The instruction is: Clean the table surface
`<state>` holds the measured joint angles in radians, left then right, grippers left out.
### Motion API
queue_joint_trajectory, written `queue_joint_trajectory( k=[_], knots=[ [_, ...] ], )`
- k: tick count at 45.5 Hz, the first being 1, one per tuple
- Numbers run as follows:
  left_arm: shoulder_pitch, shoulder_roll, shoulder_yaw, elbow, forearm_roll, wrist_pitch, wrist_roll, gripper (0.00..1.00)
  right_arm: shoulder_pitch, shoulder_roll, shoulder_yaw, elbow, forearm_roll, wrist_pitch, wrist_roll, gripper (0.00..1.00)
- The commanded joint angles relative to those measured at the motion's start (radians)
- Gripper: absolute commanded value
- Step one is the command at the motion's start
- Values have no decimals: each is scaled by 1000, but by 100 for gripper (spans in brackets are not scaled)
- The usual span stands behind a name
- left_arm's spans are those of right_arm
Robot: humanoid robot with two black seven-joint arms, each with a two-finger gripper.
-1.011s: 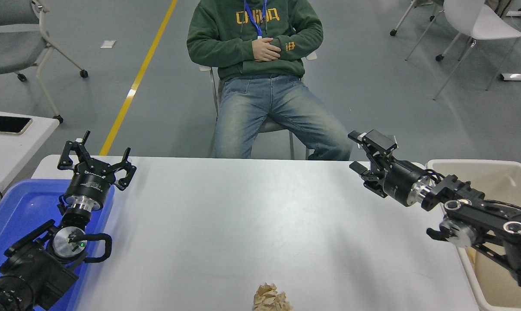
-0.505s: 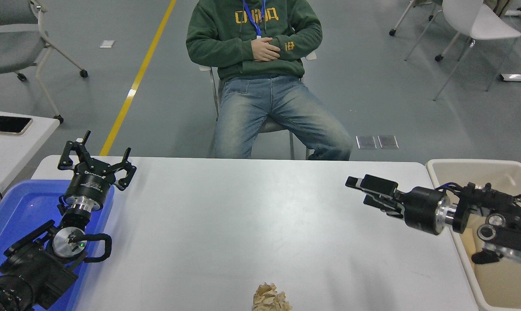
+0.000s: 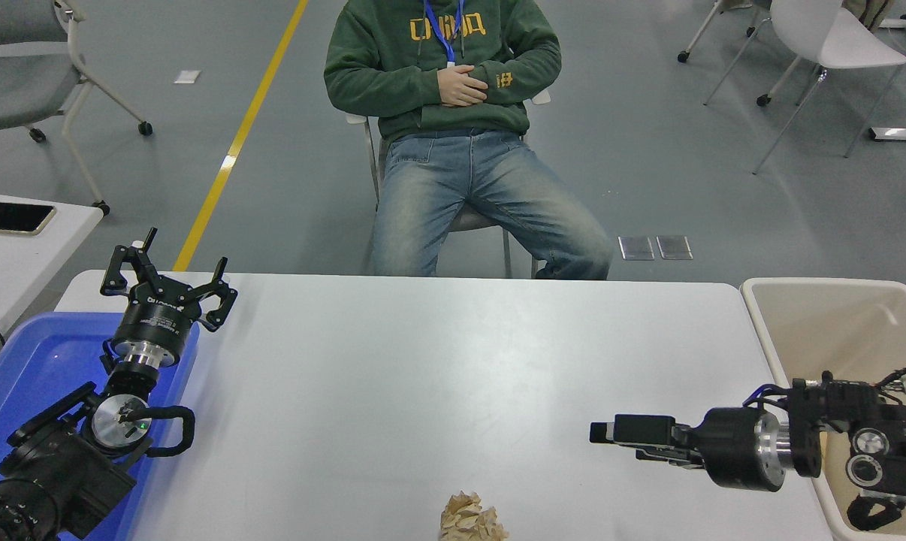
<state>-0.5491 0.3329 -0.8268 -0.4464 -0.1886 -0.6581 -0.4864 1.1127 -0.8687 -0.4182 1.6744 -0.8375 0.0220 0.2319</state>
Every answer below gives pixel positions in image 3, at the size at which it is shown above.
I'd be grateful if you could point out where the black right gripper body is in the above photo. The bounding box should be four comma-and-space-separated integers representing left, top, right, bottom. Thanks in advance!
692, 407, 763, 492

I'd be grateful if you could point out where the blue plastic tray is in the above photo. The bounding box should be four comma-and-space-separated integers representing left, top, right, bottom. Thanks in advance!
0, 311, 201, 541

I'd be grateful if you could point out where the white shell chair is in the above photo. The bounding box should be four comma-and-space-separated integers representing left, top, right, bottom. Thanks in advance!
705, 0, 906, 175

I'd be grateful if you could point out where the tan paper ball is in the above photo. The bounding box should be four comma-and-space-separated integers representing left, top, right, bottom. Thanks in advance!
439, 491, 509, 541

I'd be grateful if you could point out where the person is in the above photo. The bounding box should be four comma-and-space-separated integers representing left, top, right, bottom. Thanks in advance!
324, 0, 614, 280

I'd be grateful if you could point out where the black smartphone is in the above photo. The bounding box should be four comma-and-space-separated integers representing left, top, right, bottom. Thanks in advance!
0, 201, 58, 237

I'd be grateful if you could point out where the person's left hand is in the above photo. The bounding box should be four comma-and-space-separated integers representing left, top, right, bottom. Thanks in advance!
438, 64, 490, 107

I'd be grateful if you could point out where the large pale plastic bin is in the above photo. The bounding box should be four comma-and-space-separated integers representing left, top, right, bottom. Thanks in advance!
740, 277, 906, 541

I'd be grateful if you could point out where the grey castor chair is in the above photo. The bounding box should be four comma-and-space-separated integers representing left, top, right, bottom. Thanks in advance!
0, 0, 154, 216

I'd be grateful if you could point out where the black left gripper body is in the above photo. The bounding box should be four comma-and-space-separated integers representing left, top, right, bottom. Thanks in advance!
110, 289, 201, 354

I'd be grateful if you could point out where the white-legged castor chair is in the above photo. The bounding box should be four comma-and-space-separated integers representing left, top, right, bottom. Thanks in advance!
676, 0, 818, 110

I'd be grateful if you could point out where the white side table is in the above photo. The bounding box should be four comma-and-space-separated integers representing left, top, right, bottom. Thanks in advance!
0, 189, 104, 358

